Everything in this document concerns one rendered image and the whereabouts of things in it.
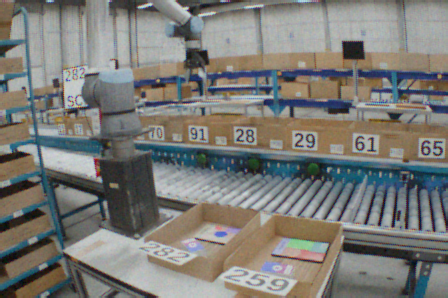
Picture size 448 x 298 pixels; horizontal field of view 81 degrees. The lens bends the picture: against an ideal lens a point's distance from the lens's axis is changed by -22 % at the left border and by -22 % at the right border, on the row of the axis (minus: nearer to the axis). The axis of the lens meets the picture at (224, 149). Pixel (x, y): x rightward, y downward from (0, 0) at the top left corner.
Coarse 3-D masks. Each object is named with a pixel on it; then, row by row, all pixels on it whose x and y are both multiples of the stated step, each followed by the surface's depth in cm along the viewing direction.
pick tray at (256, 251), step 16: (272, 224) 121; (288, 224) 120; (304, 224) 116; (320, 224) 113; (336, 224) 109; (256, 240) 110; (272, 240) 120; (320, 240) 114; (336, 240) 99; (240, 256) 101; (256, 256) 110; (336, 256) 104; (224, 272) 92; (304, 272) 96; (320, 272) 83; (240, 288) 90; (304, 288) 78
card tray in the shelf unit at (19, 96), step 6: (24, 90) 161; (0, 96) 148; (6, 96) 151; (12, 96) 154; (18, 96) 158; (24, 96) 161; (0, 102) 148; (6, 102) 151; (12, 102) 155; (18, 102) 158; (24, 102) 162; (0, 108) 149; (6, 108) 152
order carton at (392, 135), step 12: (360, 120) 195; (348, 132) 174; (360, 132) 170; (372, 132) 166; (384, 132) 162; (396, 132) 158; (408, 132) 154; (348, 144) 176; (384, 144) 164; (396, 144) 160; (408, 144) 156; (360, 156) 173; (372, 156) 169; (384, 156) 165; (408, 156) 157
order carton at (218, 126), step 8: (192, 120) 244; (200, 120) 253; (208, 120) 258; (216, 120) 254; (224, 120) 250; (232, 120) 247; (184, 128) 235; (208, 128) 224; (216, 128) 221; (224, 128) 217; (184, 136) 237; (208, 136) 226; (216, 136) 222; (224, 136) 219; (200, 144) 231; (208, 144) 227; (216, 144) 224
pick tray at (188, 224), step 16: (192, 208) 134; (208, 208) 139; (224, 208) 134; (240, 208) 130; (176, 224) 125; (192, 224) 134; (224, 224) 136; (240, 224) 132; (256, 224) 123; (144, 240) 108; (160, 240) 116; (176, 240) 125; (240, 240) 111; (208, 256) 112; (224, 256) 102; (192, 272) 100; (208, 272) 96
